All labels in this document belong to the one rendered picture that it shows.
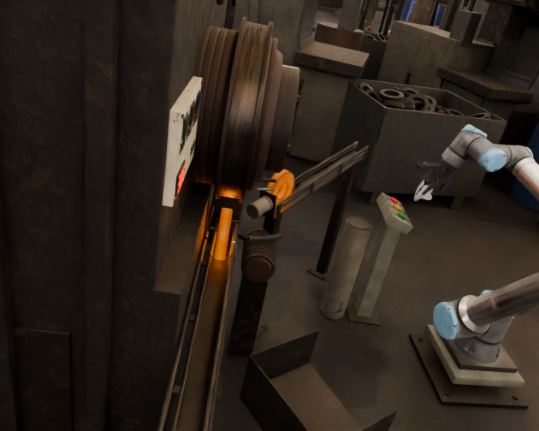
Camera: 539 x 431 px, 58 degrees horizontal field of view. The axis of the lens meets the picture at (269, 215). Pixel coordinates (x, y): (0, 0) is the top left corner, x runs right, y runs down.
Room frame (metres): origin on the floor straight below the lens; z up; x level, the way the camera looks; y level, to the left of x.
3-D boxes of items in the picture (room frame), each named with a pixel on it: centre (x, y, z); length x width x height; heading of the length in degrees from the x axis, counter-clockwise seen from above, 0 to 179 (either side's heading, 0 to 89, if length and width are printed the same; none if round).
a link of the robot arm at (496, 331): (1.70, -1.01, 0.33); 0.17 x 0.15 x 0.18; 114
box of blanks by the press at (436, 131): (3.80, -0.96, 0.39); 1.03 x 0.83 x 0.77; 110
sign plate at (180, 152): (0.90, 0.20, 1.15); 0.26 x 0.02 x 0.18; 5
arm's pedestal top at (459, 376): (1.70, -1.01, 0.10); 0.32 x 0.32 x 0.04; 10
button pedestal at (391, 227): (1.99, -0.56, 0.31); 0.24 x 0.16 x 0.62; 5
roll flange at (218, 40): (1.24, 0.20, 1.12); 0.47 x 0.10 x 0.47; 5
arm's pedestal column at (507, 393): (1.70, -1.01, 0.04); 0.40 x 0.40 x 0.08; 10
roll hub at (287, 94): (1.25, 0.02, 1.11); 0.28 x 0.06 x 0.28; 5
